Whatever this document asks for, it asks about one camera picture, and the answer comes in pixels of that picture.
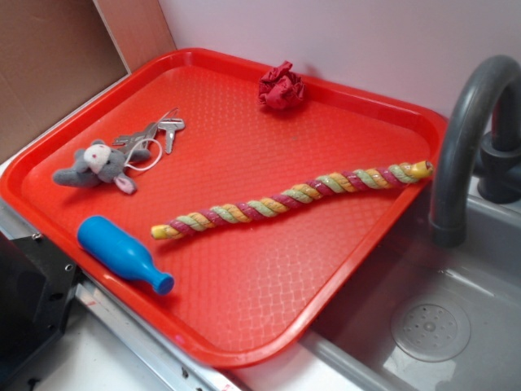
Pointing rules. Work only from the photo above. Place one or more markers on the grey toy faucet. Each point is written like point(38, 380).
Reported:
point(482, 139)

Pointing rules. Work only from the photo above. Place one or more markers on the grey toy sink basin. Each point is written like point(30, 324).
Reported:
point(415, 316)

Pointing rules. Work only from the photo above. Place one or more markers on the red plastic tray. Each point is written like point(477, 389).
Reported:
point(242, 292)

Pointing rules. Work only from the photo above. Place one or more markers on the blue plastic toy bottle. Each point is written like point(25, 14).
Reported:
point(121, 253)

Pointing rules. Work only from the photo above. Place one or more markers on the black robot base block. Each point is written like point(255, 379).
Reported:
point(38, 283)

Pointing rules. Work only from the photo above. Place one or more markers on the silver keys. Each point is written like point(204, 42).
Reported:
point(169, 124)

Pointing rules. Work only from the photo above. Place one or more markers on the brown cardboard panel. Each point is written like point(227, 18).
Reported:
point(58, 55)

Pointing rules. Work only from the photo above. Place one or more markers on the grey plush mouse keychain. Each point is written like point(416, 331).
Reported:
point(99, 164)

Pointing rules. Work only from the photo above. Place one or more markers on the crumpled red cloth ball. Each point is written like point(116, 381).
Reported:
point(280, 88)

